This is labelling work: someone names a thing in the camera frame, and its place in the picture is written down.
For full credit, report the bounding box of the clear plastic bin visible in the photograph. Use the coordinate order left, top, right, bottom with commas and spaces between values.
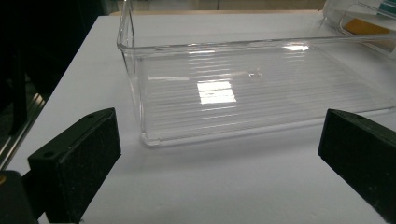
116, 0, 396, 147

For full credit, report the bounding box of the metal floor rail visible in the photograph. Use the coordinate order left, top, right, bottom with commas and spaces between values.
0, 92, 49, 171

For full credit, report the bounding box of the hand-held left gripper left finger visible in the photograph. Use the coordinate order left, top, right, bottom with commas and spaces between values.
27, 107, 122, 224

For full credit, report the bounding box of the white canvas tote bag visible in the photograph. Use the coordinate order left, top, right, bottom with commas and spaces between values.
321, 0, 396, 60

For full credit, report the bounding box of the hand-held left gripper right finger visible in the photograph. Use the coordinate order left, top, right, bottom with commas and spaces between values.
318, 108, 396, 224

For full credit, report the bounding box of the white table mat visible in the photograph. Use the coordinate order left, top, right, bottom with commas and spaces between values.
6, 13, 396, 224

